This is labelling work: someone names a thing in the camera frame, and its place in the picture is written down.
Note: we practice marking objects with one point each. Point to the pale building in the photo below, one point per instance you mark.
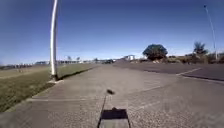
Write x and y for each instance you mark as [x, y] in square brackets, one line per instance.
[130, 57]

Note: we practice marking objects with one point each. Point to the pale concrete path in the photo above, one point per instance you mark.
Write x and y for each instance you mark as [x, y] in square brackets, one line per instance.
[100, 83]

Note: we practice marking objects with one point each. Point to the broad round tree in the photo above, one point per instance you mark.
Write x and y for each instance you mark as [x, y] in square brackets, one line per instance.
[155, 52]

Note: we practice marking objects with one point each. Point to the row of low buildings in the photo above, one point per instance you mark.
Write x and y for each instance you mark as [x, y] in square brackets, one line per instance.
[56, 62]

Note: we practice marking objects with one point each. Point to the white pole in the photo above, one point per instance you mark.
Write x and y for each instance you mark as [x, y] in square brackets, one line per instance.
[53, 40]

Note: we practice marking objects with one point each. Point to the row of bushes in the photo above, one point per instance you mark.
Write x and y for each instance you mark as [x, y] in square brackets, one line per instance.
[183, 59]

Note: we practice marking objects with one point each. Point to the dark tree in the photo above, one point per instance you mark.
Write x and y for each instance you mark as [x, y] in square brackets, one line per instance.
[200, 49]

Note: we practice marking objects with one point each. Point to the grey asphalt lot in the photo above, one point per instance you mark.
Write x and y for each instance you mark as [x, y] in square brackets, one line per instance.
[203, 70]

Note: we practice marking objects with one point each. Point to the green grass field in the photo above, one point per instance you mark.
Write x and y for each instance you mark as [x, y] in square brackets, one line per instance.
[20, 83]

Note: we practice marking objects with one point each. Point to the tall lamp pole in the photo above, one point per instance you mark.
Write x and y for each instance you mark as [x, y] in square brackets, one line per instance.
[211, 30]

